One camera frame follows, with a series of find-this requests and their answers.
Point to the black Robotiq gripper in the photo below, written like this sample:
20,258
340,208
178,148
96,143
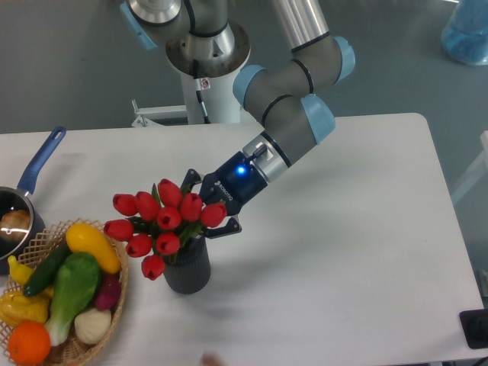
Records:
235,183

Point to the red tulip bouquet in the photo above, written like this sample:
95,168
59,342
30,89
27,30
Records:
160,223

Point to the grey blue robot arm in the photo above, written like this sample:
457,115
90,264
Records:
294,119

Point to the dark grey ribbed vase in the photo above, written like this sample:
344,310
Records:
188,271

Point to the yellow squash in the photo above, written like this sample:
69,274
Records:
82,237

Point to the purple red onion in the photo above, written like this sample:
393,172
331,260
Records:
109,293

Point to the green bok choy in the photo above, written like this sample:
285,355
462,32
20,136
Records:
74,287

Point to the green cucumber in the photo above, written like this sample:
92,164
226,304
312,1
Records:
45,273

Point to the white garlic bulb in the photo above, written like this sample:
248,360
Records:
92,324

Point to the woven wicker basket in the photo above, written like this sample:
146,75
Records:
73,351

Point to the brown bread roll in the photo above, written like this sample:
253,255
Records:
15,225

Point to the yellow banana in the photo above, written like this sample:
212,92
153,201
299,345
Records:
18,274

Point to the yellow gourd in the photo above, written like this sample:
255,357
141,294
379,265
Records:
17,309

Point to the orange fruit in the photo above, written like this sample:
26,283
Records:
29,344

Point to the black device at edge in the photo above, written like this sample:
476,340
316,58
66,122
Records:
474,325

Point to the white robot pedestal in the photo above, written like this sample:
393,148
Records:
207,67

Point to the blue handled saucepan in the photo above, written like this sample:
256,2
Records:
18,198

